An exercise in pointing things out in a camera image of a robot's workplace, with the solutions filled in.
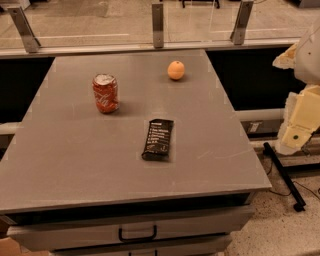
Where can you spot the grey upper drawer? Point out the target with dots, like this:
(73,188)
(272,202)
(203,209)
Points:
(76,234)

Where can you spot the red coca-cola can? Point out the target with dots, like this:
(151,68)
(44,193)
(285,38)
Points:
(105,90)

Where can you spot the middle metal railing bracket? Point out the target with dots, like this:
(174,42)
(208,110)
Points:
(157,25)

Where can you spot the black drawer handle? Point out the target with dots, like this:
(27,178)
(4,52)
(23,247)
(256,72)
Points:
(137,235)

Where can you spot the left metal railing bracket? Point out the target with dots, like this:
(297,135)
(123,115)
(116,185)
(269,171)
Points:
(29,40)

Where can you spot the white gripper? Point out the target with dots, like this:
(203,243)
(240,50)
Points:
(309,56)

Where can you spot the orange fruit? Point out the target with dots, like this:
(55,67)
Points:
(176,70)

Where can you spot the black rxbar chocolate wrapper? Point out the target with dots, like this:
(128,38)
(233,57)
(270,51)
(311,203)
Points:
(157,144)

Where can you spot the white horizontal rail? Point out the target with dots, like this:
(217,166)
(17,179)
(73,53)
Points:
(260,114)

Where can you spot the grey lower drawer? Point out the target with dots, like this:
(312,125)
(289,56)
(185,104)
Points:
(187,246)

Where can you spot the right metal railing bracket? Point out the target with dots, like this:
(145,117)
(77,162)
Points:
(239,31)

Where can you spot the black bar on floor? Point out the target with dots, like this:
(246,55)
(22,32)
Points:
(300,203)

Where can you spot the metal railing bracket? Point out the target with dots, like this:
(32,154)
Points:
(239,31)
(29,40)
(157,25)

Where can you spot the grey drawer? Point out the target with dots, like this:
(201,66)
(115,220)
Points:
(76,234)
(187,246)

